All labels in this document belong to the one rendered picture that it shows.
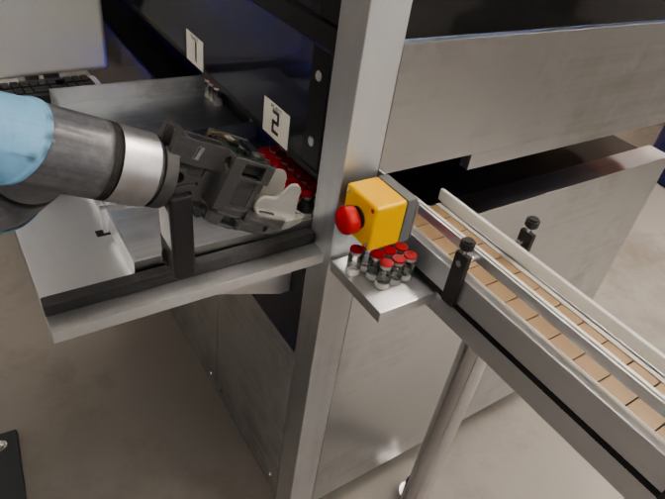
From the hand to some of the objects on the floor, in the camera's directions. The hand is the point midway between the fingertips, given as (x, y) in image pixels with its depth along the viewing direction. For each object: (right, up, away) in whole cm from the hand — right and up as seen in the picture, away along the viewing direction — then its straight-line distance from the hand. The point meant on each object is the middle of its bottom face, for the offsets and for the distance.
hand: (291, 219), depth 71 cm
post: (-6, -72, +74) cm, 104 cm away
